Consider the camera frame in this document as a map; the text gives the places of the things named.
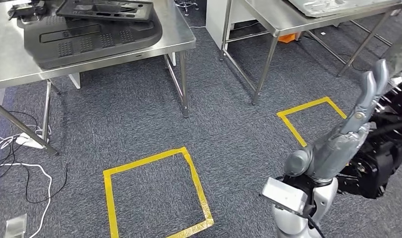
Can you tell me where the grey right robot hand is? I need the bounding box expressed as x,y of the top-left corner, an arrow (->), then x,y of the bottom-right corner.
283,59 -> 389,183

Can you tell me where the black office chair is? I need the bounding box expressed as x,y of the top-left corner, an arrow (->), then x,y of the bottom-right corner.
174,0 -> 200,16

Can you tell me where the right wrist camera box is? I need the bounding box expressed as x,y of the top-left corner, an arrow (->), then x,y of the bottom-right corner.
260,177 -> 309,216

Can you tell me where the orange floor object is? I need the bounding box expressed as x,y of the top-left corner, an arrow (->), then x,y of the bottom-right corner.
278,32 -> 301,44

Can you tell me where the steel floor socket cover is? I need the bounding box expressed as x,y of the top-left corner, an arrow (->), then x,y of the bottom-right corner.
4,213 -> 28,238

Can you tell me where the white cabinet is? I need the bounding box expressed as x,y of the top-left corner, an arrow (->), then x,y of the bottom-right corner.
205,0 -> 270,52

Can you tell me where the yellow floor tape square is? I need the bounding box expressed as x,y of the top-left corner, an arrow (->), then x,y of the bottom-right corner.
103,147 -> 215,238
276,96 -> 348,148

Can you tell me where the stainless steel table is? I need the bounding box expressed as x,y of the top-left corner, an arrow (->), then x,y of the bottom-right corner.
219,0 -> 402,106

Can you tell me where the grey metal panel part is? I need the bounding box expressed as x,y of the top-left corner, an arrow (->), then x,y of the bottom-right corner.
287,0 -> 402,18

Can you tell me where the stainless steel workbench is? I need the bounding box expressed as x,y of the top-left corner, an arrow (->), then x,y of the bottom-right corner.
0,0 -> 197,157

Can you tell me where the black remote controller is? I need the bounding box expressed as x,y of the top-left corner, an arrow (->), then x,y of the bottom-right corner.
7,0 -> 47,20

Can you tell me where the large black floor mat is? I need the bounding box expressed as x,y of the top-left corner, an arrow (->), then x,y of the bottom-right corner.
23,0 -> 164,70

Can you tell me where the white power strip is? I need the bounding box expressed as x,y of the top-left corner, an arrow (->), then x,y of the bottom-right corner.
15,131 -> 46,150

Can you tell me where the black floor cable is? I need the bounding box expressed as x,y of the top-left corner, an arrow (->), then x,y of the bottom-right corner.
0,110 -> 69,204

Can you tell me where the black plastic plate part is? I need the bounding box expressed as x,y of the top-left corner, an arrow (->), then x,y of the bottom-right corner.
56,0 -> 155,23

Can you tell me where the white floor cable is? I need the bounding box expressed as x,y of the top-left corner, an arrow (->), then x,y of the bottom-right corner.
0,126 -> 54,238

